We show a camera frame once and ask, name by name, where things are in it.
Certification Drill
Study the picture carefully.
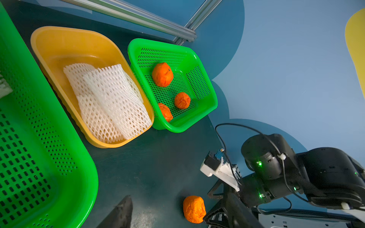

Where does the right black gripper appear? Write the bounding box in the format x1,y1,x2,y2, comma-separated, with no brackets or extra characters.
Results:
203,173,263,228

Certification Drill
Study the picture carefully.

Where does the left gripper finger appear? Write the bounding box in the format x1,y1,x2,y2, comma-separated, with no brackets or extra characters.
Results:
97,195,133,228

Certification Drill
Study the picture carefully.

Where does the peeled bare orange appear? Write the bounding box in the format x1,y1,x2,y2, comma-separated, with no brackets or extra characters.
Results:
152,62,174,87

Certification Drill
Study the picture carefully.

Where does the white foam net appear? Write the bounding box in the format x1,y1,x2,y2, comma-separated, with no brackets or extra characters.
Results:
63,63,95,97

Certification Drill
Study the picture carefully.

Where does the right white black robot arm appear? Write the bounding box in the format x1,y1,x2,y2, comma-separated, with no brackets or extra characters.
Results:
201,134,365,228

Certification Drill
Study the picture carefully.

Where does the left green plastic basket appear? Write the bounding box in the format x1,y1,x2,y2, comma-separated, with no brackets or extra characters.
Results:
1,7,98,228

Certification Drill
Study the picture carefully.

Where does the green plastic basket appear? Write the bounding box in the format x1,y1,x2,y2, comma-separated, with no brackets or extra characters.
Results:
128,39,218,133
1,7,98,228

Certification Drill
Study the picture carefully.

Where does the right green plastic basket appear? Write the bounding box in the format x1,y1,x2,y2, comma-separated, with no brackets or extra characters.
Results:
128,39,218,133

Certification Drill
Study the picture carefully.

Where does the netted orange back left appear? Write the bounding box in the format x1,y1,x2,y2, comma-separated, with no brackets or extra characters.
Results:
0,75,13,98

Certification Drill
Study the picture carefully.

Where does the yellow plastic tub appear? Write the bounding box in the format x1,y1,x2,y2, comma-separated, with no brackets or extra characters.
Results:
30,26,155,149

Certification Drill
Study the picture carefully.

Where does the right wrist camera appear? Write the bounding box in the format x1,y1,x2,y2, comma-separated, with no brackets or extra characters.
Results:
200,148,241,192

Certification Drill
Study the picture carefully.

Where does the aluminium mounting rail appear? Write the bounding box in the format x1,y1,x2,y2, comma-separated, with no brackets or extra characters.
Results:
258,210,365,228

